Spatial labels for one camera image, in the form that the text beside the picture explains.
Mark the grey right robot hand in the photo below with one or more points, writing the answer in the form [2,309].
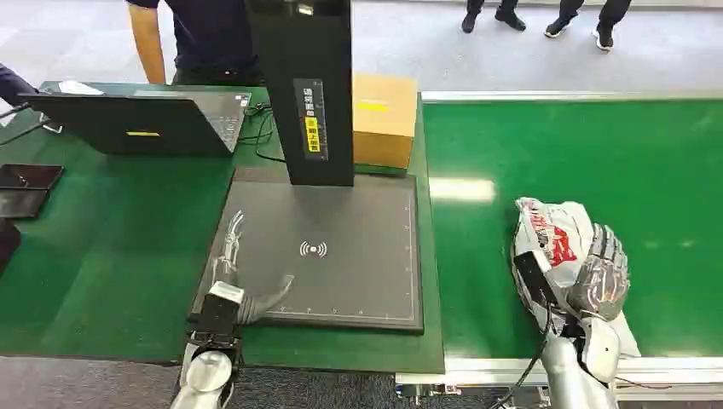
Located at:
[604,276]

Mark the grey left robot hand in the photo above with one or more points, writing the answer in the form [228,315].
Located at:
[265,302]

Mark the white plastic parcel red print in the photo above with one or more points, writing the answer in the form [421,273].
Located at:
[551,237]

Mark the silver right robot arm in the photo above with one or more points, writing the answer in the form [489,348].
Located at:
[576,372]

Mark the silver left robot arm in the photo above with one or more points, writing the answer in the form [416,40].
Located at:
[206,375]

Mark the green conveyor belt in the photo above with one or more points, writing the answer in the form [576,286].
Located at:
[649,169]

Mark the green table mat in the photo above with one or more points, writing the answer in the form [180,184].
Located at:
[113,254]

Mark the brown cardboard box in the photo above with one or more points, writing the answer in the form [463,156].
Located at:
[384,121]

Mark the black laptop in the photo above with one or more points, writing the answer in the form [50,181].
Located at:
[141,124]

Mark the black scanner column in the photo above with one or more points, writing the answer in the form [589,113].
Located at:
[308,84]

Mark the person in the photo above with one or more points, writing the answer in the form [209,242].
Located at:
[12,84]
[214,39]
[587,17]
[494,14]

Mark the black tablet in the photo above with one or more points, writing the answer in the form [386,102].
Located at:
[21,204]
[28,176]

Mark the dark flat device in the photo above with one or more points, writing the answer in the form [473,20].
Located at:
[8,243]

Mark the white paper sheet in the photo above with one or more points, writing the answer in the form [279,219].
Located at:
[79,87]

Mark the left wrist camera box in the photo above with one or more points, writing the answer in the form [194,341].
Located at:
[217,316]

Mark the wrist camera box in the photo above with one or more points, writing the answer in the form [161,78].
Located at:
[534,278]
[217,316]

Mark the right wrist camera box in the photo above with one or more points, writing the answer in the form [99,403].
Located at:
[534,278]

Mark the black scanner base plate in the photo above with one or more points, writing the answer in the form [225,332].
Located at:
[350,265]

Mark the silver conveyor frame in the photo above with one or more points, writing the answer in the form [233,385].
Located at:
[508,370]

